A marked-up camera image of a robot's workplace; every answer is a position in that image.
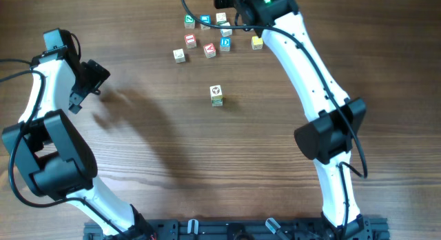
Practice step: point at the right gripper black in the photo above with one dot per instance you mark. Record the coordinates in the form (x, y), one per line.
(218, 2)

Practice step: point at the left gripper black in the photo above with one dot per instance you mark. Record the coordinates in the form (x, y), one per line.
(99, 74)

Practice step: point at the yellow sided picture block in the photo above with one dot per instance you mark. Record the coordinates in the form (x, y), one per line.
(216, 92)

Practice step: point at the white block teal side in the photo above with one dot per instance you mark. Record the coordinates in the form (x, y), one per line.
(217, 100)

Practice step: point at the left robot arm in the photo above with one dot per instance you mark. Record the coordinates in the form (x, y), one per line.
(60, 81)

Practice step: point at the yellow top block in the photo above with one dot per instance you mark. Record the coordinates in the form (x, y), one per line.
(257, 43)

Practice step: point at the plain block green side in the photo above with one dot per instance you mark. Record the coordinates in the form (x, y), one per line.
(221, 18)

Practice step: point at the blue D block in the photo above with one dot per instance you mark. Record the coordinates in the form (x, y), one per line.
(225, 44)

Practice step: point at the blue top block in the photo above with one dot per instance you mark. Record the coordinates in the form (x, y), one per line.
(205, 22)

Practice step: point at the red A block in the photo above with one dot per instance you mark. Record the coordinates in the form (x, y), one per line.
(209, 50)

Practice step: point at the green N block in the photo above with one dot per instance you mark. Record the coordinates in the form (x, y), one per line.
(189, 22)

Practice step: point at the red top block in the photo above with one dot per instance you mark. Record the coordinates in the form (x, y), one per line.
(190, 41)

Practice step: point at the plain block red side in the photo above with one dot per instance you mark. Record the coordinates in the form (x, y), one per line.
(179, 56)

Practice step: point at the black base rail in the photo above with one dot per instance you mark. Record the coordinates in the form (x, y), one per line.
(305, 228)

